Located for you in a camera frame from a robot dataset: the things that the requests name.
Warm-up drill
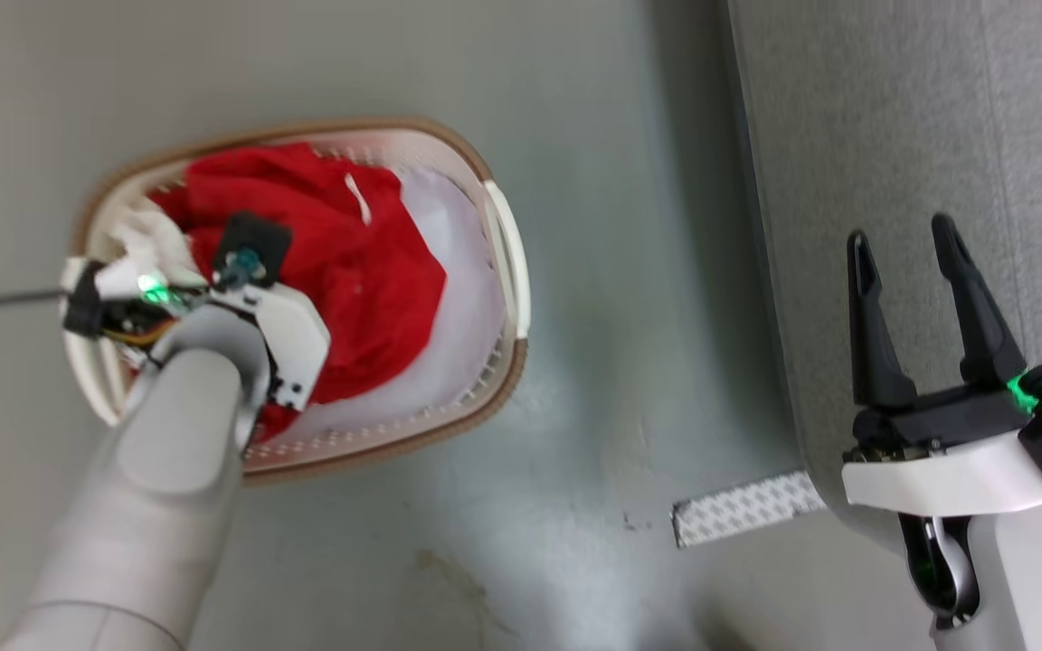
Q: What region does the grey fabric sofa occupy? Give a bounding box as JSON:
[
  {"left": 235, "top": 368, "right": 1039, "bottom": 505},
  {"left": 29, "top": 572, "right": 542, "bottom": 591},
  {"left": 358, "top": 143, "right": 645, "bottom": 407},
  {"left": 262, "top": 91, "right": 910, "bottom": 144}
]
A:
[{"left": 725, "top": 0, "right": 1042, "bottom": 580}]

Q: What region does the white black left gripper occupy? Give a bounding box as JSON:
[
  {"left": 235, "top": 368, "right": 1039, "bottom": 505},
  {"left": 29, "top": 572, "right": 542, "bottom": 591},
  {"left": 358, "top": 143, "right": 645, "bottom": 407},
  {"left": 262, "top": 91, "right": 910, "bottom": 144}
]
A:
[{"left": 62, "top": 258, "right": 333, "bottom": 410}]

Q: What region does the red garment with white trim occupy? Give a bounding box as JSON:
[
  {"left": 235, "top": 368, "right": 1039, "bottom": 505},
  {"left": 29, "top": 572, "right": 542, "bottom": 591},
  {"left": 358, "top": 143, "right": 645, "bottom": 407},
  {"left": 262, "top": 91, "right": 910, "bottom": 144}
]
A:
[{"left": 91, "top": 142, "right": 448, "bottom": 444}]

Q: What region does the white sheet basket liner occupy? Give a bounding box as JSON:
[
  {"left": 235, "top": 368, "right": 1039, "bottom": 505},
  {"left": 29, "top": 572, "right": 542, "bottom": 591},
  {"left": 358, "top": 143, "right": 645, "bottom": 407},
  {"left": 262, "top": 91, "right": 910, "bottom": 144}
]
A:
[{"left": 299, "top": 167, "right": 509, "bottom": 437}]

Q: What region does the white and brown laundry basket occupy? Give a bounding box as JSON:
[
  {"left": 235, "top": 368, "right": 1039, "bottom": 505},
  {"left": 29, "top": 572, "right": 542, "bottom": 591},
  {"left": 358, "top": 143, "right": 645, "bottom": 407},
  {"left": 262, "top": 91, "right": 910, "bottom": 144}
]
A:
[{"left": 62, "top": 118, "right": 532, "bottom": 486}]

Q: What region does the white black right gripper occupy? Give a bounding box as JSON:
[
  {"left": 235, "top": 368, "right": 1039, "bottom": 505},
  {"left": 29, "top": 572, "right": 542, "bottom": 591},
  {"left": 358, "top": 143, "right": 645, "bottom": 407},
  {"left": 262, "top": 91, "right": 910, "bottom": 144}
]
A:
[{"left": 841, "top": 212, "right": 1042, "bottom": 518}]

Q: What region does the white patterned tape strip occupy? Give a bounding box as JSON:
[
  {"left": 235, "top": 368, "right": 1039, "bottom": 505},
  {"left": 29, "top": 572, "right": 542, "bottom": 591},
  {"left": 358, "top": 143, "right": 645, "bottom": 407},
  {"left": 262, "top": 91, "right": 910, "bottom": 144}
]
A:
[{"left": 670, "top": 467, "right": 829, "bottom": 550}]

